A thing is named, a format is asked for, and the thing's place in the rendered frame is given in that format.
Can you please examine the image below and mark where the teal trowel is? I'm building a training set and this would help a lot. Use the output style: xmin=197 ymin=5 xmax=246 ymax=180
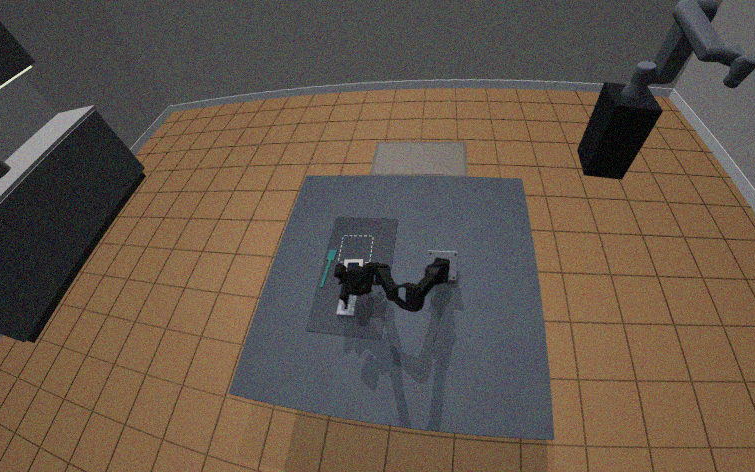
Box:
xmin=320 ymin=250 xmax=337 ymax=287

